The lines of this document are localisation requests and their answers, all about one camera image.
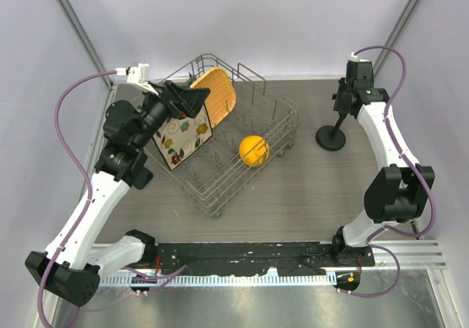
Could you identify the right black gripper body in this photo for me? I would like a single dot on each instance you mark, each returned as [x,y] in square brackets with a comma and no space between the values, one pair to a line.
[340,101]

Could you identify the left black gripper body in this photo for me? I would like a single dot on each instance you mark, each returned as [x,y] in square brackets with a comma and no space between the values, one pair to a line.
[160,107]

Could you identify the black phone stand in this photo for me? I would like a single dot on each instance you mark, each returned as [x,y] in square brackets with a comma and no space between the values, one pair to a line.
[332,138]

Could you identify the black smartphone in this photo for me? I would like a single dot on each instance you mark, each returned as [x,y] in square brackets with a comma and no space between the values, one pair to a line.
[143,177]

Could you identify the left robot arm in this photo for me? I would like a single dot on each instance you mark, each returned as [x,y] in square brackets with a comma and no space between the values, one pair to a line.
[67,268]

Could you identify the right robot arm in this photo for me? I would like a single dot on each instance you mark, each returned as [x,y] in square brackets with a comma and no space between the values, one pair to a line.
[399,191]

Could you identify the woven yellow tray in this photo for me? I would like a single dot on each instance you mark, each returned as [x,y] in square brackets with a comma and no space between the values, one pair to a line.
[222,98]

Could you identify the floral square plate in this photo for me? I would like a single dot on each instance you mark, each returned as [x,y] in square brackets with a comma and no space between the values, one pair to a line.
[178,139]

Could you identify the yellow bowl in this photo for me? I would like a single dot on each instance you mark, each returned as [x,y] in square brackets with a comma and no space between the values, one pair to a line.
[254,151]

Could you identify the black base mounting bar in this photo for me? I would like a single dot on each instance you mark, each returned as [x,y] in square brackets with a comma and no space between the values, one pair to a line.
[246,259]

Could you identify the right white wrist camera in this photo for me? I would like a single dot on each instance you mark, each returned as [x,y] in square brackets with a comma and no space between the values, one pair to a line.
[359,66]

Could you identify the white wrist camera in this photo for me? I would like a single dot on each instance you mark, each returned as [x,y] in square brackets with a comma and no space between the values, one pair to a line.
[137,76]
[359,66]

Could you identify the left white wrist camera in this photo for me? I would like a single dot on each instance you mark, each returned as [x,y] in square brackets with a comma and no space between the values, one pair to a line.
[137,76]

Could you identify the grey wire dish rack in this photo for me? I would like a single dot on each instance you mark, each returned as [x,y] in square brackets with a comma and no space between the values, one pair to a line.
[215,173]

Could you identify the white slotted cable duct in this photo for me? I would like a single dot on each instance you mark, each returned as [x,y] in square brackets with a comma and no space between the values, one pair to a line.
[123,279]

